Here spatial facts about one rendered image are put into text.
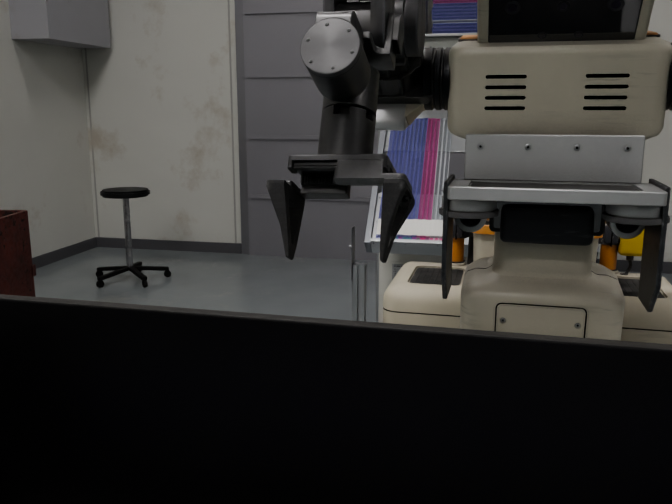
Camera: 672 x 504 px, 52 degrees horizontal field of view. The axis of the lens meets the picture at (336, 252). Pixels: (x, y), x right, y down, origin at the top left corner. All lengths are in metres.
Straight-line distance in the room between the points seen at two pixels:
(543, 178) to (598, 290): 0.18
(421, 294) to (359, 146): 0.62
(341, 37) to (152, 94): 5.05
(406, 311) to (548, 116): 0.49
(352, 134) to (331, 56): 0.09
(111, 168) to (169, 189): 0.52
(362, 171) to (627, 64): 0.42
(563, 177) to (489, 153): 0.10
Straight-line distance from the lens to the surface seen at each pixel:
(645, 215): 0.88
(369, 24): 0.75
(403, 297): 1.27
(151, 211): 5.77
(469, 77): 0.95
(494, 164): 0.93
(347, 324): 0.24
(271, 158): 5.28
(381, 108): 0.98
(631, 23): 0.95
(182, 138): 5.58
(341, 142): 0.69
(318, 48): 0.66
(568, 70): 0.95
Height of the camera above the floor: 1.14
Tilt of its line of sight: 12 degrees down
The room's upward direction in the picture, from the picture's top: straight up
